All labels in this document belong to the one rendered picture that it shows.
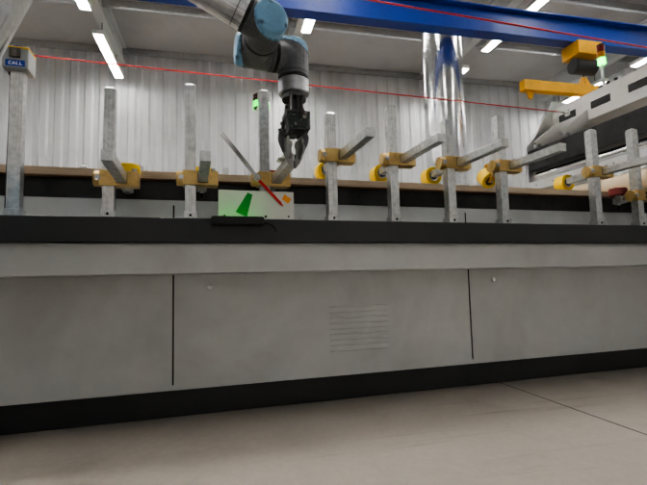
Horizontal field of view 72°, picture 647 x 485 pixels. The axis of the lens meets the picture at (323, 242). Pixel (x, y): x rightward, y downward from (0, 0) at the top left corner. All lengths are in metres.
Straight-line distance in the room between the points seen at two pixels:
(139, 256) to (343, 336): 0.85
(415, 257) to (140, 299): 1.04
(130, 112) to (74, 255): 7.98
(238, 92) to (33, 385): 8.21
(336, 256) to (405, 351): 0.58
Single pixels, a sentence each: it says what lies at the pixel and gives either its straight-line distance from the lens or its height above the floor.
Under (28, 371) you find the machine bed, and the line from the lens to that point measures 1.83.
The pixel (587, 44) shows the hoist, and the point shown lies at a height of 3.14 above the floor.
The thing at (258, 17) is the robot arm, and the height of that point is 1.13.
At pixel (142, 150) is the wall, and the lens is 9.22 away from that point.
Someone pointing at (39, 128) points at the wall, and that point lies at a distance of 9.73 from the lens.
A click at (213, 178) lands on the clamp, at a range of 1.56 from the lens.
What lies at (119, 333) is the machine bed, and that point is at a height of 0.32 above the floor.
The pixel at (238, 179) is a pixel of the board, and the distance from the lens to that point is 1.76.
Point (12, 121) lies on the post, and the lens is 1.68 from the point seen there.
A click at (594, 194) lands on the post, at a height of 0.84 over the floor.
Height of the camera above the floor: 0.48
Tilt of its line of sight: 5 degrees up
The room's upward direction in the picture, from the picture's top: 1 degrees counter-clockwise
